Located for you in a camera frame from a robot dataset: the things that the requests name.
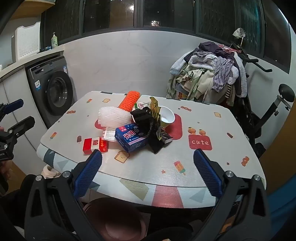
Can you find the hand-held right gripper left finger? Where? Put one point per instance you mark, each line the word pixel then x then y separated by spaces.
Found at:
pixel 89 173

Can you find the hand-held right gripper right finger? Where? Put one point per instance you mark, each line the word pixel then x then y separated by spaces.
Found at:
pixel 207 173

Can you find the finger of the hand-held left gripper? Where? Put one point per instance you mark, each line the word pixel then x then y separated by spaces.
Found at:
pixel 13 105
pixel 22 125

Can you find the red cardboard box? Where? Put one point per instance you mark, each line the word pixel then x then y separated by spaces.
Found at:
pixel 94 144

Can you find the blue cardboard box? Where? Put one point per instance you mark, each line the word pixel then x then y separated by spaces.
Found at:
pixel 129 139

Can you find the brown round basin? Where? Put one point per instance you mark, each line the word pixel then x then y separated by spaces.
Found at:
pixel 115 222

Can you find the white foam net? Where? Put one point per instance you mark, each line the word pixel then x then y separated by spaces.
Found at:
pixel 113 117

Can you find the black mesh cloth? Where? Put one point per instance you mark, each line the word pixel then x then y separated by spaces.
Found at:
pixel 153 141

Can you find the white paper cup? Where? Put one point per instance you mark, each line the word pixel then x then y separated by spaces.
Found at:
pixel 167 115

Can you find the gold snack wrapper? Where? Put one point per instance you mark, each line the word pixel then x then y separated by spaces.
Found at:
pixel 154 109

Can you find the orange foam net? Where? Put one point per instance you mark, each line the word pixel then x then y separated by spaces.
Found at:
pixel 129 99

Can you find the red white flat packet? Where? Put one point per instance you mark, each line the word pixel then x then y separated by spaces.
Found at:
pixel 108 134

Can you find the grey front-load washing machine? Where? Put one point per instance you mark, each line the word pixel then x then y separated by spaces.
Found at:
pixel 57 92

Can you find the small black packet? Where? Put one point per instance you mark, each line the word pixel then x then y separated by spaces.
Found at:
pixel 166 138

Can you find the person's dark trousers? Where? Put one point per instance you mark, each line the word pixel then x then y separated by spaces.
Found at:
pixel 16 208

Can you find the white perforated plastic basket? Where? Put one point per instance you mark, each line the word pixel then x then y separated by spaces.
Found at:
pixel 27 41

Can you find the black exercise bike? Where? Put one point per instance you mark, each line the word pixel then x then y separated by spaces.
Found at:
pixel 252 125

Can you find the green pump soap bottle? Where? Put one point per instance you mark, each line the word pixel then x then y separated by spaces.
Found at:
pixel 54 42

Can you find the crumpled clear plastic wrapper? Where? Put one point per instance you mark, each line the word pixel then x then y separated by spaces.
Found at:
pixel 140 105

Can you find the pile of clothes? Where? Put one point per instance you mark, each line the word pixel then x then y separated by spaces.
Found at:
pixel 203 74

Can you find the dark window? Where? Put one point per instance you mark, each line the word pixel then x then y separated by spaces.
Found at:
pixel 161 14

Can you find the wooden wall cabinet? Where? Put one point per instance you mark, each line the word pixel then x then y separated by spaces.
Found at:
pixel 30 7

